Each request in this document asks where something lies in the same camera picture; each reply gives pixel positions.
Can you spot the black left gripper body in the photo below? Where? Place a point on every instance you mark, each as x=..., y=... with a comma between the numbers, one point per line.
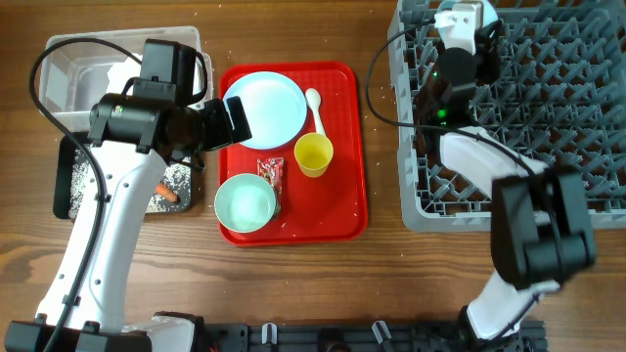
x=215, y=129

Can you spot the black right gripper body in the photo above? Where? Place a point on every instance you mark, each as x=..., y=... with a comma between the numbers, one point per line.
x=492, y=44

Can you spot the red snack wrapper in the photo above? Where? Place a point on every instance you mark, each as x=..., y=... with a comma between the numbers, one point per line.
x=272, y=170

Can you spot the white rice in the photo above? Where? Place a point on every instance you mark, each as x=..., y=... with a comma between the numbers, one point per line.
x=177, y=179

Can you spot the green bowl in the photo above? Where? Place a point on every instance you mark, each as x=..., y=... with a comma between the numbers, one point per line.
x=245, y=203

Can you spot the yellow plastic cup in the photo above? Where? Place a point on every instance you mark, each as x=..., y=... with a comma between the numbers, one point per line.
x=313, y=153

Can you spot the orange carrot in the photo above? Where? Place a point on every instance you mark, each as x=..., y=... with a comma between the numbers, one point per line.
x=166, y=193

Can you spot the light blue bowl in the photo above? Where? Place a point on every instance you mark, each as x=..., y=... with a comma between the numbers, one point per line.
x=490, y=21

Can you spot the white napkin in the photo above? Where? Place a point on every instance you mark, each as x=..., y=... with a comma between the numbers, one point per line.
x=120, y=73

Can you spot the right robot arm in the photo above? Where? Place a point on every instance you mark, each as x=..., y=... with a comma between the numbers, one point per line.
x=540, y=233

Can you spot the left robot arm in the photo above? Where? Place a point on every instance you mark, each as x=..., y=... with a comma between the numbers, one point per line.
x=157, y=119

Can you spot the black waste tray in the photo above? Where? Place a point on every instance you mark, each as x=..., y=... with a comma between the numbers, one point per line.
x=61, y=195

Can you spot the grey dishwasher rack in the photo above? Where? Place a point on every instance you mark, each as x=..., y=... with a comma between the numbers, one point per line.
x=560, y=98

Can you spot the light blue plate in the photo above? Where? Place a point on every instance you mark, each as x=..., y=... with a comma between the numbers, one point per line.
x=275, y=108

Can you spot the white plastic spoon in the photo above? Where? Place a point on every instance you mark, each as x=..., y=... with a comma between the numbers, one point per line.
x=313, y=99

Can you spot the red plastic tray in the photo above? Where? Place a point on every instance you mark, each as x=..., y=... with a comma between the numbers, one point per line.
x=332, y=207

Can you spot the clear plastic bin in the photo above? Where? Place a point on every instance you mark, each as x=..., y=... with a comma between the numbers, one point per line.
x=74, y=77

